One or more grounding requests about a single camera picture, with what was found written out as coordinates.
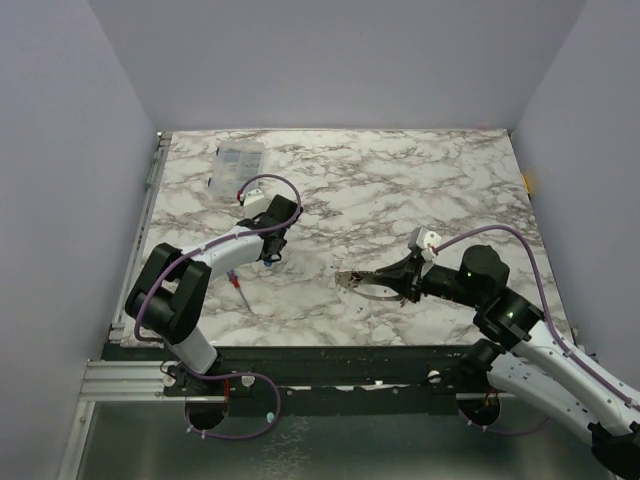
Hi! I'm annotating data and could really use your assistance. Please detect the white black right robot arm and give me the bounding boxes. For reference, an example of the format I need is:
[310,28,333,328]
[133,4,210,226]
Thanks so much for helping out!
[366,245,639,479]

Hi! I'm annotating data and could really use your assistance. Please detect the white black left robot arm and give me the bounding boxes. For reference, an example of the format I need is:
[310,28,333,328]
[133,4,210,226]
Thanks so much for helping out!
[124,195,303,395]

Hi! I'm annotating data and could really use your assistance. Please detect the clear plastic organizer box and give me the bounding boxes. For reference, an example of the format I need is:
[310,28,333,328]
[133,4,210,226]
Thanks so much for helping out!
[207,140,266,201]

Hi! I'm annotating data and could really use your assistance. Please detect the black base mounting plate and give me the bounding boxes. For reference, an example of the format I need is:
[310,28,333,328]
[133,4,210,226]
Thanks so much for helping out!
[102,342,561,416]

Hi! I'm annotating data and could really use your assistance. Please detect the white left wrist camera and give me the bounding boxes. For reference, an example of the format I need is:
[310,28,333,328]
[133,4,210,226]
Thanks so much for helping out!
[240,189,269,218]

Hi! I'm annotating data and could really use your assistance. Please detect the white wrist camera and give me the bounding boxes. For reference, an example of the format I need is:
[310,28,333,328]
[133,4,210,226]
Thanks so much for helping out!
[408,226,442,262]
[240,189,269,218]

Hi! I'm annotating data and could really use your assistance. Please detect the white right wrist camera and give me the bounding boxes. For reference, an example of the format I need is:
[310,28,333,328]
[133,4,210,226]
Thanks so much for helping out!
[408,226,442,262]

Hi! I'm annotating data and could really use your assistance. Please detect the blue handled screwdriver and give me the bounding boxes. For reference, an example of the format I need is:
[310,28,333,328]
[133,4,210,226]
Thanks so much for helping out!
[227,270,252,312]

